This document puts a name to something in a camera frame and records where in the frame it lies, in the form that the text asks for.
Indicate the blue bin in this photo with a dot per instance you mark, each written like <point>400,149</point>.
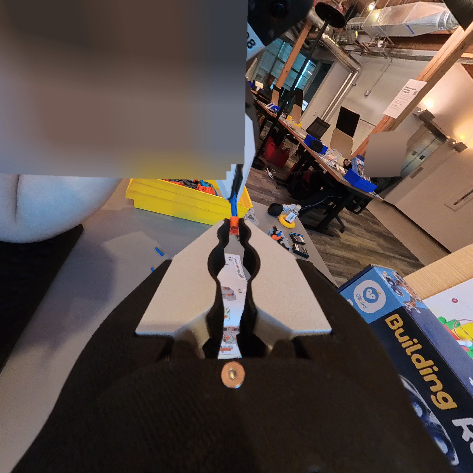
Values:
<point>314,142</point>
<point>360,183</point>

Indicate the black round pouch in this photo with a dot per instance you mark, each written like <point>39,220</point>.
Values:
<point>274,209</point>

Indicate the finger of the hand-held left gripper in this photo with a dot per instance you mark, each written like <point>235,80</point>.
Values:
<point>224,188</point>
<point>249,147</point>

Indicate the paper notice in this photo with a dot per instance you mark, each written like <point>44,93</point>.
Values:
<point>404,98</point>

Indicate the robot kit box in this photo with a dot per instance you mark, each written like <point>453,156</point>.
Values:
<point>406,351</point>

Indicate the white instruction manual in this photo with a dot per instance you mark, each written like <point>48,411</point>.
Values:
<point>231,281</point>

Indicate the small clear bottle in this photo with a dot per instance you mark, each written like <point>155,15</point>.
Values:
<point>292,214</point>

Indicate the partly built robot model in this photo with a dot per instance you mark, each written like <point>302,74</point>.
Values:
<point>279,236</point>

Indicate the person's left forearm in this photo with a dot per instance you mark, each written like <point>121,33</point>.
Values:
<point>44,210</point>

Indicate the black battery pack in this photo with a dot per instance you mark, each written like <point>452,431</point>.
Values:
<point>297,239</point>
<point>300,251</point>

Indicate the black laptop screen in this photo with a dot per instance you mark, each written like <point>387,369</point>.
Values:
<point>347,122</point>

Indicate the red crate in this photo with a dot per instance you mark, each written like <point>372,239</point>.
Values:
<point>277,155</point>

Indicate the orange connector piece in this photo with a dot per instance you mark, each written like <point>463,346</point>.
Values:
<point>234,226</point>

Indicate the yellow parts bin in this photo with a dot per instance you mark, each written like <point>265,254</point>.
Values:
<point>166,207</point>

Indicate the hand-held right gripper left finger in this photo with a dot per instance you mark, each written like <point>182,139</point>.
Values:
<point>181,299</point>

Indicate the grey desk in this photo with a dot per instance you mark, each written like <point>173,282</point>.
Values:
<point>92,295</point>

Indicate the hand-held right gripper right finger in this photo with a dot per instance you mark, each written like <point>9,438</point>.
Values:
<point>284,299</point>

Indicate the long wooden desk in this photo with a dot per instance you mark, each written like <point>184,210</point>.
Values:
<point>338,173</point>

